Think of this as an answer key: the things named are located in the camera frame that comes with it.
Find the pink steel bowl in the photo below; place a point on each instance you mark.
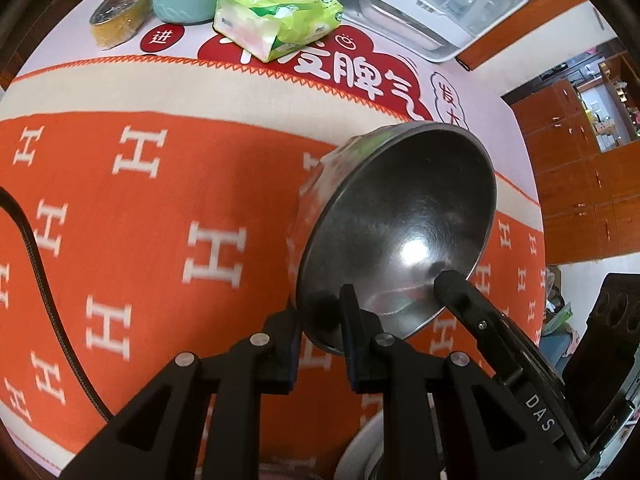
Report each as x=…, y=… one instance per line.
x=400, y=210

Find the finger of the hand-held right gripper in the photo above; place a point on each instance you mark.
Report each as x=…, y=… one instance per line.
x=465, y=300

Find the orange patterned tablecloth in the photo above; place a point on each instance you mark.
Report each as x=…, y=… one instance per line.
x=125, y=210

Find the green tissue pack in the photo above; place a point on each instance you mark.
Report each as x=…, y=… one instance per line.
x=280, y=15

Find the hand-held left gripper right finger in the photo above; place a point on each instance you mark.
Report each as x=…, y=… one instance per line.
x=352, y=350

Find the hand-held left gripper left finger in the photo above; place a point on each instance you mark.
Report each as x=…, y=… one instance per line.
x=292, y=360

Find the clear food container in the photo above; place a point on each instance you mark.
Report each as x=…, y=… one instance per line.
x=120, y=15

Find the wall shelf with small goods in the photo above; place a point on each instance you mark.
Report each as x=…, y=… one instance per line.
x=612, y=105

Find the wooden cabinets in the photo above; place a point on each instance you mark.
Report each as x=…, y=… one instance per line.
x=570, y=185

